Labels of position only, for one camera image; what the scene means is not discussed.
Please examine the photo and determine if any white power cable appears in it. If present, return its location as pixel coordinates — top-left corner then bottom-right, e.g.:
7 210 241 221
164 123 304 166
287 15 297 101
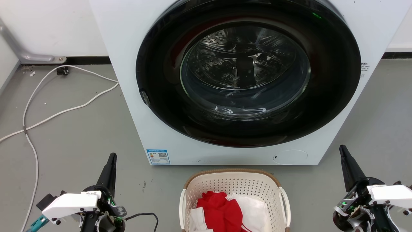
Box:
0 82 120 143

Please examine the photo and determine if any teal cable connector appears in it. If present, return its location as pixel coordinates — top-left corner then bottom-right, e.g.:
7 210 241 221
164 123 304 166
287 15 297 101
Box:
27 215 49 232

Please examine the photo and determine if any long white looping cable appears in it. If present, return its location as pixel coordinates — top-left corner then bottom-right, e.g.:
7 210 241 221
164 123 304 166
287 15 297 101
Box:
20 65 119 232

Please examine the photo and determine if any blue energy label sticker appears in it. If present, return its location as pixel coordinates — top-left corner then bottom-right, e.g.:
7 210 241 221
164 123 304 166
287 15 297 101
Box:
146 149 171 165

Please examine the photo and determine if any white perforated laundry basket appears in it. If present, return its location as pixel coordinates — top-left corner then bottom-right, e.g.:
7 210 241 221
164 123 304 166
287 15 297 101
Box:
179 168 291 232

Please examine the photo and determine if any white front-load washing machine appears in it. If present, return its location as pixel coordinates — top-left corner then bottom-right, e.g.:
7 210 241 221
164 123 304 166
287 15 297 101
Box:
89 0 412 166

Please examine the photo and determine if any small white cloth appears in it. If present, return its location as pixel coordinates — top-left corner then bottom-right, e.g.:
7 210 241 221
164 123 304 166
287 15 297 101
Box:
189 207 213 232

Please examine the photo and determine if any black round washer door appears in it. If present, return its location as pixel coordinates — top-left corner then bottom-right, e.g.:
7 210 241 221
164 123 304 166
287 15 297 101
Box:
136 0 362 148

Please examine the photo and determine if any grey metal floor pipe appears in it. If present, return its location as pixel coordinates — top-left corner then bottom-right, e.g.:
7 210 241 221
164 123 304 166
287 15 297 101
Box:
0 18 67 64

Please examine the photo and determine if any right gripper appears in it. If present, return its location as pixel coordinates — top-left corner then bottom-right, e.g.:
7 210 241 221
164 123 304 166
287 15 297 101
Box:
332 145 412 232

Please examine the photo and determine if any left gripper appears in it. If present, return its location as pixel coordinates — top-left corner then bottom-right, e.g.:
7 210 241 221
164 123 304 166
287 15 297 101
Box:
79 153 127 232

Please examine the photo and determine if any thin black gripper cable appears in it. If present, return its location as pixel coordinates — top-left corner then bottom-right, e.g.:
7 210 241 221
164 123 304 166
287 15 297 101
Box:
124 212 159 232

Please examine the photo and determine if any white garment with red stripes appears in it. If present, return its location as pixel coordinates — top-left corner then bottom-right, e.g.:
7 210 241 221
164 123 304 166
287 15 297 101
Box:
225 193 269 232

